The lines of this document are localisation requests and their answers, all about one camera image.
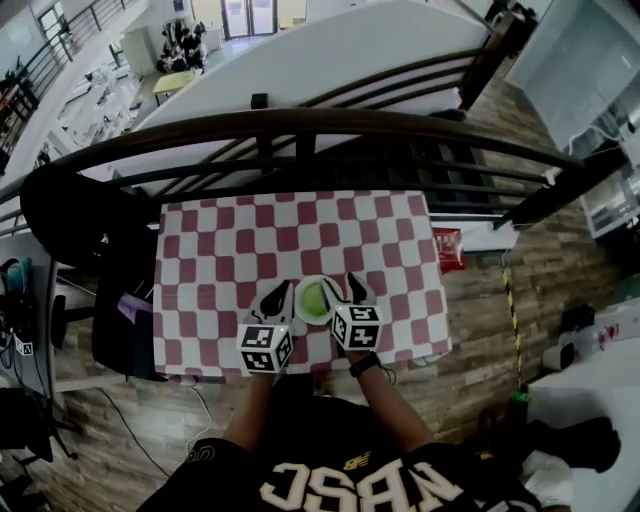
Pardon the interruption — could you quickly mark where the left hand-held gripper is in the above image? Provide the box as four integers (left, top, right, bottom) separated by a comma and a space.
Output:
235, 280, 297, 376

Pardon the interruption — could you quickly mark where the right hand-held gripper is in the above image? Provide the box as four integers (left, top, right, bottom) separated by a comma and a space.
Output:
321, 272, 384, 353

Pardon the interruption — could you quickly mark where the white plate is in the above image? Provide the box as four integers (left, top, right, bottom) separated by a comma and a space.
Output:
294, 274, 347, 327

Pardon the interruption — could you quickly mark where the person's left forearm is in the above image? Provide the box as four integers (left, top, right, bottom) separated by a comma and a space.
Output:
221, 371, 278, 452

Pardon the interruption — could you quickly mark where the person's right forearm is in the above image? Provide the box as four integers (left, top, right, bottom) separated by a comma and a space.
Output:
346, 349, 435, 454

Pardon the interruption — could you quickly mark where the red white checkered tablecloth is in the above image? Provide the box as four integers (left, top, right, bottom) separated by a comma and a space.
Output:
151, 189, 454, 387

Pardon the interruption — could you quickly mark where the black wristwatch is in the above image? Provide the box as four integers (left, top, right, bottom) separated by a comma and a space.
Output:
348, 351, 382, 380

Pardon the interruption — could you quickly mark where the red box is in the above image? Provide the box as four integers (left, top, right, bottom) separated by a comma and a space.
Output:
431, 226, 468, 273

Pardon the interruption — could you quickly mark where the person's black printed shirt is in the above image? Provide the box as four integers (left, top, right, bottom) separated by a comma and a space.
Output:
135, 372, 545, 512

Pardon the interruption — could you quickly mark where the black office chair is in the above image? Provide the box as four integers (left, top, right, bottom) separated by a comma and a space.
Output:
52, 272, 169, 384

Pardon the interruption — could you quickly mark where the yellow black striped tape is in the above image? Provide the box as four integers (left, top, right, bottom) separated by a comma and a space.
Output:
500, 253, 527, 396

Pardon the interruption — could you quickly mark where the dark curved railing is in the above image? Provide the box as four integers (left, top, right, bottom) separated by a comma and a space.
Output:
0, 106, 629, 232

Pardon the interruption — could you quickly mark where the dark stair railing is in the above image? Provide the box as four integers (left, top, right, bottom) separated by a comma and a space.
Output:
298, 43, 504, 112

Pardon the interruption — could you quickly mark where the grey desk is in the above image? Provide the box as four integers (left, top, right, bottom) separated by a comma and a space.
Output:
0, 231, 129, 395

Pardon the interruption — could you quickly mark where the yellow table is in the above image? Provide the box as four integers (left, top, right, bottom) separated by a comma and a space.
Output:
151, 68, 205, 99

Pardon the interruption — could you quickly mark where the glass double door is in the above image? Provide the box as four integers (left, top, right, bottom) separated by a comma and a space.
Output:
219, 0, 279, 40

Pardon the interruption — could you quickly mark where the white floor cable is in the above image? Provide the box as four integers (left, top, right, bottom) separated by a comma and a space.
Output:
184, 386, 215, 455

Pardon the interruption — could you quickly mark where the black floor cable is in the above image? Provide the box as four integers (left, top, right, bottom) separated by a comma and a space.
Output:
93, 386, 172, 479

